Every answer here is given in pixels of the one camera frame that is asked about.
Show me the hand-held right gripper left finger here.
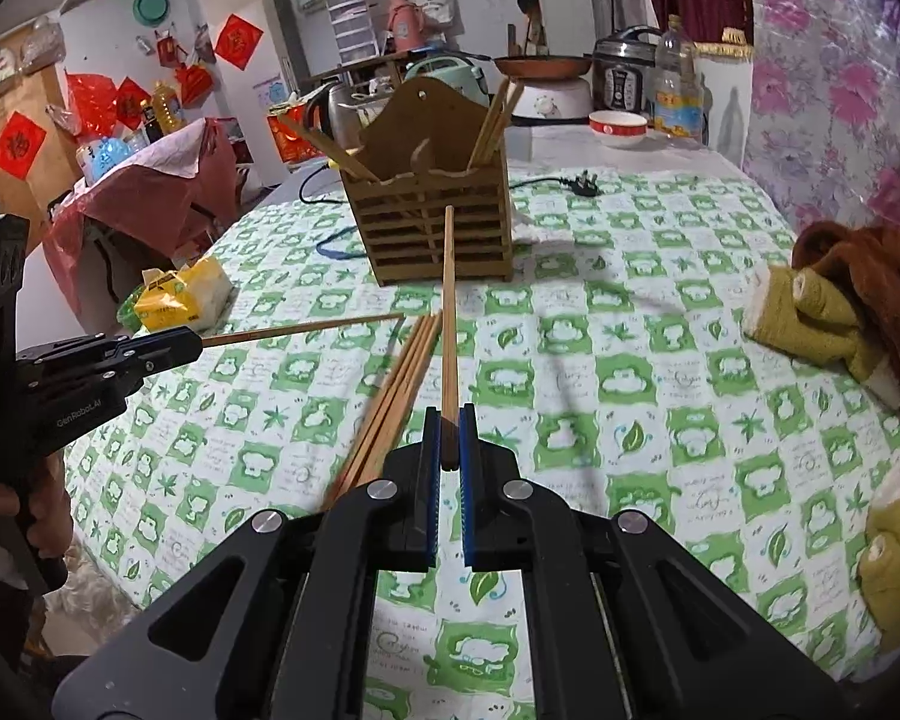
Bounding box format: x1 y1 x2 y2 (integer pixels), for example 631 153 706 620
49 405 443 720

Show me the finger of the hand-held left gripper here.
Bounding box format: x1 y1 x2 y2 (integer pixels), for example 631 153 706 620
16 326 203 365
82 343 204 392

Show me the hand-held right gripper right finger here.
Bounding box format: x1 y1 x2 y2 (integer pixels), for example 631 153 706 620
457 403 852 720

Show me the bundle of wooden chopsticks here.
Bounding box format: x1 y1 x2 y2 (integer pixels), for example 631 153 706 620
322 313 445 511

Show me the wooden chopstick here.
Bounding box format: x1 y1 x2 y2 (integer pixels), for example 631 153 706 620
277 116 372 181
201 313 406 350
440 206 459 472
304 127 382 182

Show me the brown wooden chopstick holder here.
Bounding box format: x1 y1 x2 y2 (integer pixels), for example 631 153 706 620
343 77 515 286

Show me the yellow tissue pack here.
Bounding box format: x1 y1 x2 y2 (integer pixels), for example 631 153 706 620
133 255 233 332

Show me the red plastic cover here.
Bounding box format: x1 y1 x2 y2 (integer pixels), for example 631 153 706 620
41 118 248 316

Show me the green checked tablecloth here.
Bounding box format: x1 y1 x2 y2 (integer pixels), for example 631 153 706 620
64 165 900 720

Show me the light blue package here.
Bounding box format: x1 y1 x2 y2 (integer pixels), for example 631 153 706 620
75 136 132 185

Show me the yellow oil bottle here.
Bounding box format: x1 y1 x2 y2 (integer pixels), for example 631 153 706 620
152 82 185 136

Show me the red gift bag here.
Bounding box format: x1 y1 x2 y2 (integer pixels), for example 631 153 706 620
268 105 323 164

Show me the small red diamond paper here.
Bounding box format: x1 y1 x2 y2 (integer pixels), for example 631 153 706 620
114 75 151 130

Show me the large red diamond paper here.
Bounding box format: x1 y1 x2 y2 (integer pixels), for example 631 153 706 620
0 111 47 181

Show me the red foil decoration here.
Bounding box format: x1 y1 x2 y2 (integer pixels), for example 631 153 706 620
66 73 117 140

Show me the white refrigerator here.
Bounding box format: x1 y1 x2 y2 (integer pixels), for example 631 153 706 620
195 0 312 188

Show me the stainless steel kettle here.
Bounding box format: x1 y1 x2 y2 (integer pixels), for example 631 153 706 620
305 82 368 151

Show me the red diamond paper on refrigerator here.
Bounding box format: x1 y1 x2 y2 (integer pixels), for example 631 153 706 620
215 13 265 71

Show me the plastic drawer unit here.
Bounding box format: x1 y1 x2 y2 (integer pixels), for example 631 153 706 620
322 0 380 65

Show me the red and white bowl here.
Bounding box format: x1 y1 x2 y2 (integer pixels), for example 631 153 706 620
589 111 650 149

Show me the white cooker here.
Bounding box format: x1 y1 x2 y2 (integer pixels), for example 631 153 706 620
510 76 595 121

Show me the light blue rice cooker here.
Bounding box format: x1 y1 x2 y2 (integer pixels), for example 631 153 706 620
412 52 490 110

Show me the pink thermos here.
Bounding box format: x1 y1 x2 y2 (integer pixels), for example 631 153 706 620
388 0 425 53

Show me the copper frying pan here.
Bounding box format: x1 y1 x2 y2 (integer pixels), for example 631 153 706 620
493 54 593 81

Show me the silver black pressure cooker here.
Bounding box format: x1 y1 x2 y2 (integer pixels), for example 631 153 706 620
594 26 665 121

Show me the brown fleece jacket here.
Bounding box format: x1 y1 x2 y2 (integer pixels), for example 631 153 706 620
742 221 900 653

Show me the clear plastic bottle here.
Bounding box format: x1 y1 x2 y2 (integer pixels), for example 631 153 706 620
654 15 704 143

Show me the floral plastic sheet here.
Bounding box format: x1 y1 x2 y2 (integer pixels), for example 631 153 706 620
742 0 900 256

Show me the blue cord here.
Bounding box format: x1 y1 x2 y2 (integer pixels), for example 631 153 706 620
316 232 362 262

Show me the black power cable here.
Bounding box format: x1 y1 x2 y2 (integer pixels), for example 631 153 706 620
298 161 599 205

